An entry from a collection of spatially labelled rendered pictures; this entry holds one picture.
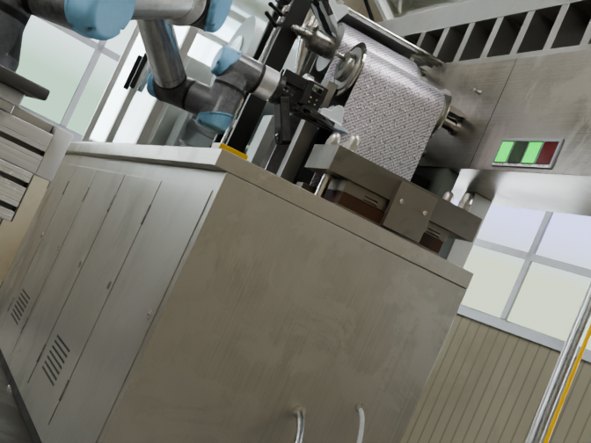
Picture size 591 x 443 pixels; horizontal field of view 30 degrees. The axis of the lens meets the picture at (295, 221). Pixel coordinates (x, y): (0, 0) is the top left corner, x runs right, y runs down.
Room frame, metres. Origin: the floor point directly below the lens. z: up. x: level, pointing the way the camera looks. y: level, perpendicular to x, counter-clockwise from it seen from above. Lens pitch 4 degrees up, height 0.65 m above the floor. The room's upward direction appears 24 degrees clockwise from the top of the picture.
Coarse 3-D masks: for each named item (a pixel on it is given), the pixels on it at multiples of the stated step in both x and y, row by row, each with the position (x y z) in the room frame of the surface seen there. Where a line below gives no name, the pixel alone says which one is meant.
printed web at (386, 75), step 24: (384, 48) 2.91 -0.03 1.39; (312, 72) 2.98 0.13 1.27; (360, 72) 2.62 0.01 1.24; (384, 72) 2.64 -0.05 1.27; (408, 72) 2.92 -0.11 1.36; (384, 96) 2.65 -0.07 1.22; (408, 96) 2.67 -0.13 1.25; (432, 96) 2.69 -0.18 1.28; (432, 120) 2.69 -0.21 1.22; (288, 144) 2.99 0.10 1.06
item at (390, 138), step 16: (352, 96) 2.62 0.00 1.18; (368, 96) 2.63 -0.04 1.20; (352, 112) 2.63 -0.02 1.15; (368, 112) 2.64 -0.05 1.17; (384, 112) 2.65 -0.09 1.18; (400, 112) 2.67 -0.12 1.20; (352, 128) 2.63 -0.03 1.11; (368, 128) 2.65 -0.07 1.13; (384, 128) 2.66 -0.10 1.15; (400, 128) 2.67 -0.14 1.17; (416, 128) 2.68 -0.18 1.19; (432, 128) 2.70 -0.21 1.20; (368, 144) 2.65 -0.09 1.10; (384, 144) 2.66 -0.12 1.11; (400, 144) 2.68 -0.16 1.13; (416, 144) 2.69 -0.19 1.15; (384, 160) 2.67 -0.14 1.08; (400, 160) 2.68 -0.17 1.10; (416, 160) 2.70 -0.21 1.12; (400, 176) 2.69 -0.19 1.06
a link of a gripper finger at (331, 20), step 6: (330, 0) 2.61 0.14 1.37; (336, 6) 2.62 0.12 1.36; (342, 6) 2.62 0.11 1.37; (324, 12) 2.62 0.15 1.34; (336, 12) 2.62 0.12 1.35; (342, 12) 2.62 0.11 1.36; (330, 18) 2.61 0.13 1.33; (336, 18) 2.62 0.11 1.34; (330, 24) 2.62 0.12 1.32; (336, 24) 2.62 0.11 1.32; (330, 30) 2.63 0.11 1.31; (336, 30) 2.62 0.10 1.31
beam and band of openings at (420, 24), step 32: (480, 0) 2.98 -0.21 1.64; (512, 0) 2.80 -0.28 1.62; (544, 0) 2.64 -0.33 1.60; (576, 0) 2.50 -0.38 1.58; (416, 32) 3.31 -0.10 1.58; (448, 32) 3.10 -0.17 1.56; (480, 32) 2.96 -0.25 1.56; (512, 32) 2.82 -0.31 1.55; (544, 32) 2.68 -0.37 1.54; (576, 32) 2.54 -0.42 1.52; (448, 64) 3.00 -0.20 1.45
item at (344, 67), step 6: (348, 54) 2.65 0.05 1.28; (354, 54) 2.66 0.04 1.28; (342, 60) 2.68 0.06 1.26; (348, 60) 2.64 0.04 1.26; (354, 60) 2.64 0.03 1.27; (336, 66) 2.70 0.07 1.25; (342, 66) 2.66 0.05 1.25; (348, 66) 2.64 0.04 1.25; (336, 72) 2.68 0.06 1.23; (342, 72) 2.64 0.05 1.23; (348, 72) 2.64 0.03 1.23; (336, 78) 2.67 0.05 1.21; (342, 78) 2.66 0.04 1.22
